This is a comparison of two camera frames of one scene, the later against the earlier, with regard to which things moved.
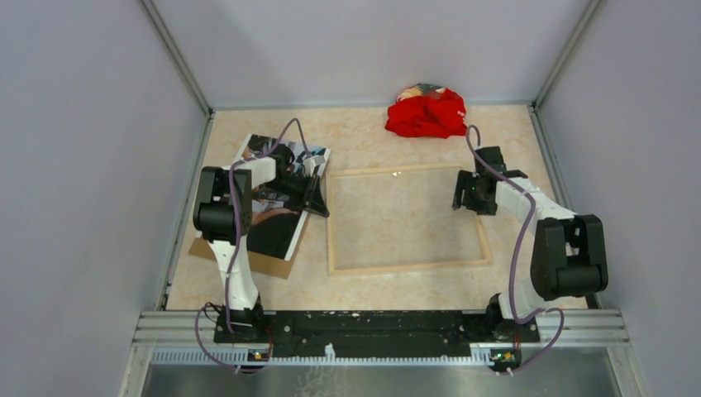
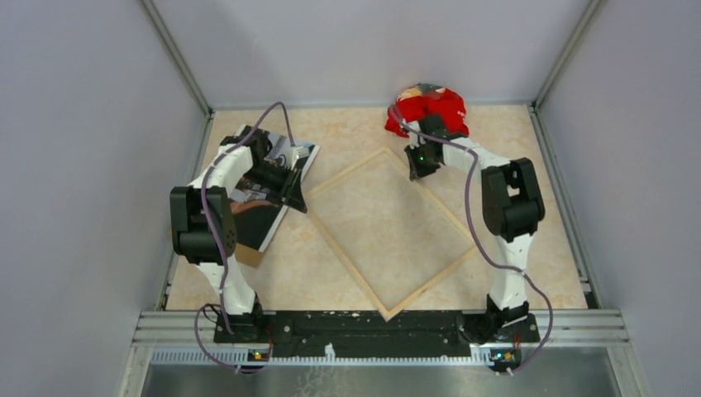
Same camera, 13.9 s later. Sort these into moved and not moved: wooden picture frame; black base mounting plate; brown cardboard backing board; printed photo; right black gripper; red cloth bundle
Moved: wooden picture frame; brown cardboard backing board; printed photo; right black gripper
Not moved: black base mounting plate; red cloth bundle
